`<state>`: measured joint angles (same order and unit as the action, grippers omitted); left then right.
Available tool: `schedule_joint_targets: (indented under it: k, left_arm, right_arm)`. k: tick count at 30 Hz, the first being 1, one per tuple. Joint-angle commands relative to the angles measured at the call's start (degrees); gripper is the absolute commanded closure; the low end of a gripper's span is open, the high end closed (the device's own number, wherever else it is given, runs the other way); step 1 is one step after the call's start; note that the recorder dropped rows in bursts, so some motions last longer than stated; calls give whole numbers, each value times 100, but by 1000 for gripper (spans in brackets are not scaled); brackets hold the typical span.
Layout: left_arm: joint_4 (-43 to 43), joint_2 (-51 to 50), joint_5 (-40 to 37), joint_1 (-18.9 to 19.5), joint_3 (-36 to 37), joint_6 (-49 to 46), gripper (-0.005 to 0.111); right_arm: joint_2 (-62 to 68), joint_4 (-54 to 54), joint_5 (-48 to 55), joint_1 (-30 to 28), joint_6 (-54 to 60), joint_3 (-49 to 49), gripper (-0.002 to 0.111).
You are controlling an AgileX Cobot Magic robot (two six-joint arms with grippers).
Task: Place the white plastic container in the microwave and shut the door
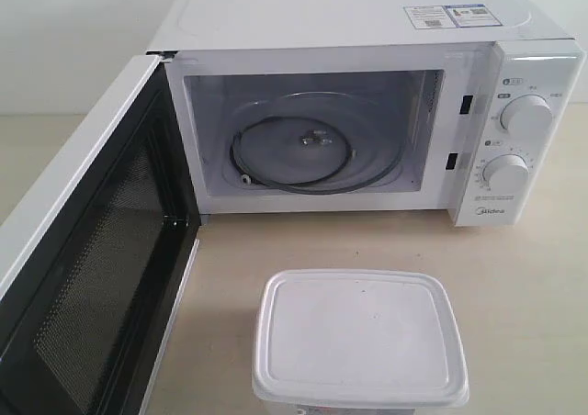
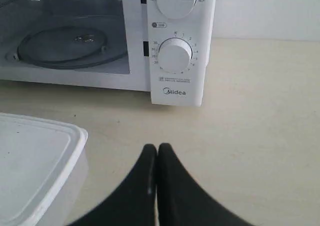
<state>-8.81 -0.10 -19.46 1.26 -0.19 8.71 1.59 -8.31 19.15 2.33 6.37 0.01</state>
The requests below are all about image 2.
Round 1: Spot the black turntable roller ring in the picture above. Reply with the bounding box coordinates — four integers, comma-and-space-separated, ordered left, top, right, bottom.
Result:
16, 27, 110, 65

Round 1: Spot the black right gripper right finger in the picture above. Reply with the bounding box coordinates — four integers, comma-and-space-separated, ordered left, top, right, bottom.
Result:
156, 143, 251, 226

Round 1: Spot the white upper power knob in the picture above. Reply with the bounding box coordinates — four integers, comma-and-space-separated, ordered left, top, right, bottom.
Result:
156, 0, 196, 20

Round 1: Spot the glass turntable plate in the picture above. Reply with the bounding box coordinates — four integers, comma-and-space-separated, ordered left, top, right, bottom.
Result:
1, 15, 128, 70

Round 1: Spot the white plastic food container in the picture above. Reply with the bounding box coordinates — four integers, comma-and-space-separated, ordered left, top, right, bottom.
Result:
0, 113, 88, 226

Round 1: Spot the white Midea microwave oven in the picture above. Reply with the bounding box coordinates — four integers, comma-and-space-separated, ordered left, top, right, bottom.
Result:
0, 0, 216, 106

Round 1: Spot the white lower timer knob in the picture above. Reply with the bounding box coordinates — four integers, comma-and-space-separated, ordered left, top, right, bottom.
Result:
157, 37, 193, 74

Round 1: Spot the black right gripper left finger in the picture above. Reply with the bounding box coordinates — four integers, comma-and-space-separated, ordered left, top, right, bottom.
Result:
70, 144, 157, 226

